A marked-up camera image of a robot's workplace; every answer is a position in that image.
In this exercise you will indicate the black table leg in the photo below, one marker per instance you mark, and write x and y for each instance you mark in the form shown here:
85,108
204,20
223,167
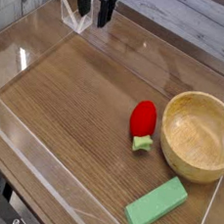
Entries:
7,192

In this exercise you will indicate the wooden bowl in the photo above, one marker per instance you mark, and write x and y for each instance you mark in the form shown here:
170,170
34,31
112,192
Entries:
192,136

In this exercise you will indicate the clear acrylic tray wall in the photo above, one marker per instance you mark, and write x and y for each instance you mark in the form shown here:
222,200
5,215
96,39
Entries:
65,105

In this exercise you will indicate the red plush strawberry toy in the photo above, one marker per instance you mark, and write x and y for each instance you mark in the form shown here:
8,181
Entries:
142,124

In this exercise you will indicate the clear acrylic corner bracket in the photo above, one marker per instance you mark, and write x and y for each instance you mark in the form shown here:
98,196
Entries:
73,19

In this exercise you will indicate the black metal bracket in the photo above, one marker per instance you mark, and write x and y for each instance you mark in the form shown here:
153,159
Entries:
8,214

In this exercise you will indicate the green rectangular block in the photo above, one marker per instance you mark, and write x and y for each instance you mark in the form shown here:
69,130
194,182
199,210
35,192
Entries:
155,204

